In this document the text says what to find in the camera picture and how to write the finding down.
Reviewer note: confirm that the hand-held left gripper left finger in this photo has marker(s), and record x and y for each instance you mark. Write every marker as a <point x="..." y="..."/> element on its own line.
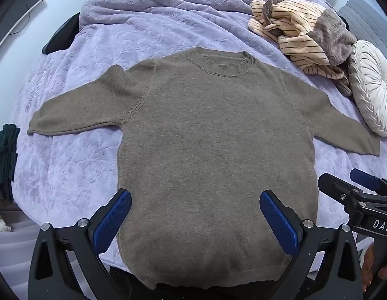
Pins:
<point x="113" y="218"/>

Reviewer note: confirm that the taupe knit sweater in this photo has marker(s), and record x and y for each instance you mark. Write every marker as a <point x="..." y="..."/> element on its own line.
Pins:
<point x="212" y="147"/>

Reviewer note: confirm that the dark cloth pile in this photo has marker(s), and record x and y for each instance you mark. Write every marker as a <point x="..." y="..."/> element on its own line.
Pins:
<point x="6" y="159"/>

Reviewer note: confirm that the cream striped fleece garment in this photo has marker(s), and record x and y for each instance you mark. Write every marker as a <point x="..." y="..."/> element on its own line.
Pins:
<point x="305" y="31"/>

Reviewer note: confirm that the round white pleated pillow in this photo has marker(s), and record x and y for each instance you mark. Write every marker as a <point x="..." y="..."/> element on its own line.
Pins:
<point x="373" y="87"/>

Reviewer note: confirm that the curved white-framed monitor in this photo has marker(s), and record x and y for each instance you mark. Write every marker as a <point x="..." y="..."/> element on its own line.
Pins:
<point x="18" y="9"/>

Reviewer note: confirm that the person's right hand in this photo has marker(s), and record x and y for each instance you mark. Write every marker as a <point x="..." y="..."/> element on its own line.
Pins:
<point x="368" y="265"/>

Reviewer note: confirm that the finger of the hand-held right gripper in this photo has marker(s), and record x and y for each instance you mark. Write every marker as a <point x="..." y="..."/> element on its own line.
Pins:
<point x="337" y="189"/>
<point x="365" y="177"/>

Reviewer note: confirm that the lavender embossed blanket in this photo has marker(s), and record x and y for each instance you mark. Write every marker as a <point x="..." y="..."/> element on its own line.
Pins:
<point x="134" y="22"/>

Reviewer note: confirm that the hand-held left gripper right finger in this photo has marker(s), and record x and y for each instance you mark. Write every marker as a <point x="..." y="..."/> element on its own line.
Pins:
<point x="279" y="222"/>

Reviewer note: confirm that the black object beside bed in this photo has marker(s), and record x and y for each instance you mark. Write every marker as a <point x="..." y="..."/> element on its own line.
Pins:
<point x="63" y="34"/>

